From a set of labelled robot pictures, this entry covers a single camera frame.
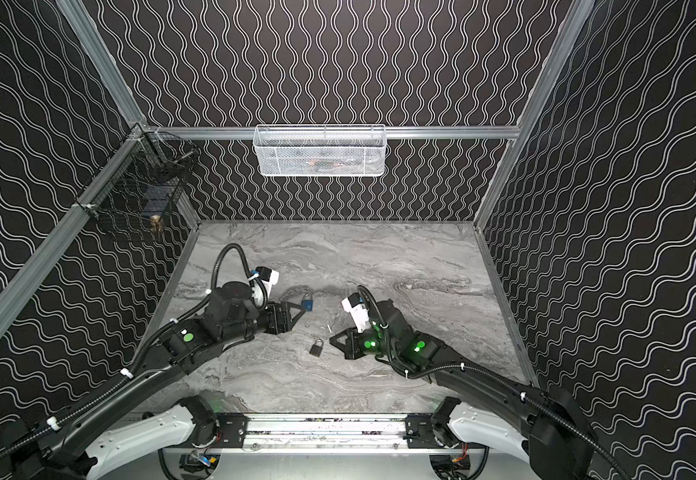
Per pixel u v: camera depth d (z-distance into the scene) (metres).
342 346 0.72
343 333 0.70
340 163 0.96
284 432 0.76
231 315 0.54
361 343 0.66
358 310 0.70
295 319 0.68
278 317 0.63
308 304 0.97
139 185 0.94
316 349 0.88
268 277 0.66
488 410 0.58
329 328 0.94
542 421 0.41
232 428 0.75
